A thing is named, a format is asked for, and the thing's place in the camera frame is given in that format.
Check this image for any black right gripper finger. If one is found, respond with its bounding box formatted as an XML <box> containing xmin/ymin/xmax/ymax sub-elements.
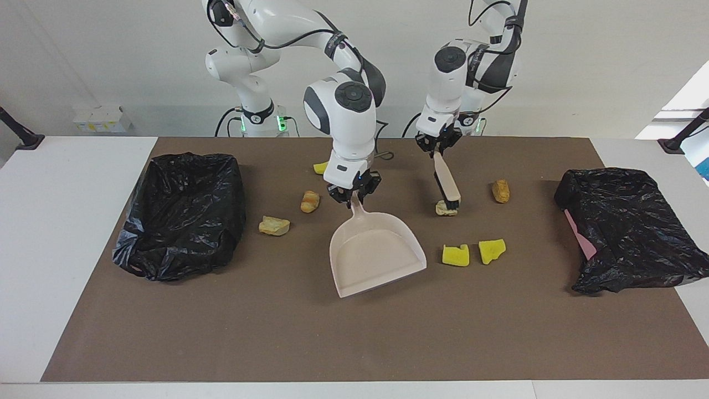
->
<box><xmin>328</xmin><ymin>186</ymin><xmax>353</xmax><ymax>209</ymax></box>
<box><xmin>356</xmin><ymin>183</ymin><xmax>382</xmax><ymax>207</ymax></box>

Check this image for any beige brush with black bristles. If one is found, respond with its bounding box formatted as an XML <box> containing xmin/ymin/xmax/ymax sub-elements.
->
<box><xmin>432</xmin><ymin>150</ymin><xmax>463</xmax><ymax>215</ymax></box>

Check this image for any beige plastic dustpan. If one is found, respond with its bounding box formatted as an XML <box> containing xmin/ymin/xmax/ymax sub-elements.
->
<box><xmin>329</xmin><ymin>195</ymin><xmax>428</xmax><ymax>299</ymax></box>

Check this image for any yellow sponge chunk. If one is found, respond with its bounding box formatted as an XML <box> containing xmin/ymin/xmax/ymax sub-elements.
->
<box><xmin>441</xmin><ymin>244</ymin><xmax>470</xmax><ymax>268</ymax></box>
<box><xmin>479</xmin><ymin>239</ymin><xmax>507</xmax><ymax>265</ymax></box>

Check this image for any black trash bag bin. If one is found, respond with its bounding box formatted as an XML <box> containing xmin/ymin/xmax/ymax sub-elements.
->
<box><xmin>112</xmin><ymin>152</ymin><xmax>247</xmax><ymax>282</ymax></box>

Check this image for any pink plastic bin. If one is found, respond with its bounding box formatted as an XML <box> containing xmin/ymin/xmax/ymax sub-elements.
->
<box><xmin>563</xmin><ymin>209</ymin><xmax>598</xmax><ymax>261</ymax></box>

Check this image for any black bag over pink bin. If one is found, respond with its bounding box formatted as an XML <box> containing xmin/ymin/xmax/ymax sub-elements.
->
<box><xmin>554</xmin><ymin>168</ymin><xmax>709</xmax><ymax>294</ymax></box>

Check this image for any brown table mat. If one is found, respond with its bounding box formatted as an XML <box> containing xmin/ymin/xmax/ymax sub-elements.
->
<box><xmin>40</xmin><ymin>137</ymin><xmax>709</xmax><ymax>383</ymax></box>

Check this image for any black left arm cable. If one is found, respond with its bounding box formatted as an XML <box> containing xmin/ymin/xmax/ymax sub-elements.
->
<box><xmin>468</xmin><ymin>0</ymin><xmax>530</xmax><ymax>120</ymax></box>

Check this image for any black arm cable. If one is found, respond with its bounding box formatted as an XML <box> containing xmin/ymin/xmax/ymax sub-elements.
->
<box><xmin>468</xmin><ymin>0</ymin><xmax>530</xmax><ymax>120</ymax></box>
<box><xmin>206</xmin><ymin>0</ymin><xmax>395</xmax><ymax>161</ymax></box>

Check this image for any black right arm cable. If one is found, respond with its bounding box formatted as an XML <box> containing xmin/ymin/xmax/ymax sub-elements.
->
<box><xmin>206</xmin><ymin>0</ymin><xmax>395</xmax><ymax>161</ymax></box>

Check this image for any white wall socket box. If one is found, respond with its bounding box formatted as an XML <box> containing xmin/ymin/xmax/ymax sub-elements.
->
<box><xmin>73</xmin><ymin>105</ymin><xmax>133</xmax><ymax>134</ymax></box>

